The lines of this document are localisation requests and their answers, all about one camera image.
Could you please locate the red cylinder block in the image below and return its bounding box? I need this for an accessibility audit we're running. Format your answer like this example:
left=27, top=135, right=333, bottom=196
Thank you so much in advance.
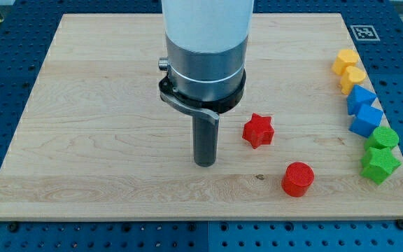
left=281, top=162, right=315, bottom=197

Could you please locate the green cylinder block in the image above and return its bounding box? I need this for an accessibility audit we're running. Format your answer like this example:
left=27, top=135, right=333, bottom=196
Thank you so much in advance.
left=364, top=126, right=400, bottom=150

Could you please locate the red star block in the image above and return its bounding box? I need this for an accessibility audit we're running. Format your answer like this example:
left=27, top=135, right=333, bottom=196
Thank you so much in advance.
left=242, top=113, right=274, bottom=149

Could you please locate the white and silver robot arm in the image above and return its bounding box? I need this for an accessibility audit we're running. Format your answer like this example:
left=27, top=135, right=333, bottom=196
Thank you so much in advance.
left=158, top=0, right=254, bottom=167

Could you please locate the black and white fiducial marker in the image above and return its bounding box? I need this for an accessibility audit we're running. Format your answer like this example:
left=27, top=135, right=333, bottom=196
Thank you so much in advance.
left=351, top=24, right=380, bottom=41

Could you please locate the blue triangle block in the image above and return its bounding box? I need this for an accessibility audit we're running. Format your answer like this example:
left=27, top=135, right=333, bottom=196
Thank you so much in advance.
left=346, top=85, right=376, bottom=116

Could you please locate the black clamp with metal lever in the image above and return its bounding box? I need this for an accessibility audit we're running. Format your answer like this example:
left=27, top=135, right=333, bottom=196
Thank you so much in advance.
left=159, top=68, right=246, bottom=124

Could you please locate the yellow heart block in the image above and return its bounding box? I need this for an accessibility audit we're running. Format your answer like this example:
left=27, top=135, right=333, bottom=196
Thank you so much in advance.
left=340, top=66, right=367, bottom=95

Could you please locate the wooden board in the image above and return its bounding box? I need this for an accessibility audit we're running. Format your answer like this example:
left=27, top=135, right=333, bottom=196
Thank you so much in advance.
left=0, top=13, right=403, bottom=221

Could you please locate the green star block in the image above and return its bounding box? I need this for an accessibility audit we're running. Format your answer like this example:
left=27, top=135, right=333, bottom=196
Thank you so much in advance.
left=360, top=147, right=401, bottom=185

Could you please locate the yellow pentagon block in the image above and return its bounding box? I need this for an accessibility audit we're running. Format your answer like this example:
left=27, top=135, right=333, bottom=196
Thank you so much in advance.
left=332, top=49, right=359, bottom=76

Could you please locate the blue cube block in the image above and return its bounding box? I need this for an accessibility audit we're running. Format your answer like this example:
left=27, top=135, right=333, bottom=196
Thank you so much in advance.
left=349, top=104, right=383, bottom=137

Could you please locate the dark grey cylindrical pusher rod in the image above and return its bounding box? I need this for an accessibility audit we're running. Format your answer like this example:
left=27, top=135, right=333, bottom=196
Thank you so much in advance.
left=192, top=114, right=220, bottom=167

